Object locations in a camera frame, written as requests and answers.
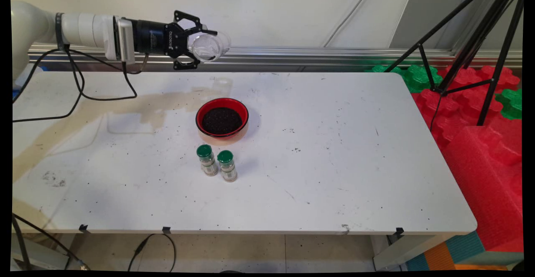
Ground white frame bar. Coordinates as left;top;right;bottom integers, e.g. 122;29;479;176
13;237;84;271

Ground red foam puzzle pieces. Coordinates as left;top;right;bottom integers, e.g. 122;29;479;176
412;65;523;150

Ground green lid spice jar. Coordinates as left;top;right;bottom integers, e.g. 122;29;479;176
217;150;238;183
196;144;219;177

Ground black seeds pile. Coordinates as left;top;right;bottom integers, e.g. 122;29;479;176
202;107;243;135

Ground aluminium wall rail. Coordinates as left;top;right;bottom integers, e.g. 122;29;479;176
27;44;523;73

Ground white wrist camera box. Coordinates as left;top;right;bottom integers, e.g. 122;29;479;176
113;17;136;65

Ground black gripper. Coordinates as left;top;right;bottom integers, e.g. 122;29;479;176
134;10;218;71

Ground white table leg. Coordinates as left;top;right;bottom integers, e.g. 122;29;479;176
372;233;450;271

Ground thick black floor cable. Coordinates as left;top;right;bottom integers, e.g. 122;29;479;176
12;213;91;271

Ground blue orange foam mat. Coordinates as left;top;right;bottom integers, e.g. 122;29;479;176
405;231;524;271

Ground black arm strap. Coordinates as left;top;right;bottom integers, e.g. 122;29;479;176
55;13;66;51

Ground large red foam block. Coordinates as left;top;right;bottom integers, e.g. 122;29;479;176
441;126;524;252

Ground green foam piece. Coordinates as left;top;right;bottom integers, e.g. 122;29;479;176
368;64;403;75
495;88;523;121
402;64;443;94

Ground black camera cable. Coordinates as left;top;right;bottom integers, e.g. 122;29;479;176
13;48;149;123

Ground black tripod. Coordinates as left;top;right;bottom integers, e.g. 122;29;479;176
384;0;525;126

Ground black cable with plug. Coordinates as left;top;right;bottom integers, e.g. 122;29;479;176
127;233;177;272

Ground red bowl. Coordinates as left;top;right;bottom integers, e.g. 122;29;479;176
195;98;250;139

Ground white wall conduit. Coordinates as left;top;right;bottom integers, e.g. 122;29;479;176
322;0;377;48

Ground clear plastic jar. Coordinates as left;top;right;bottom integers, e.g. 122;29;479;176
187;30;232;63

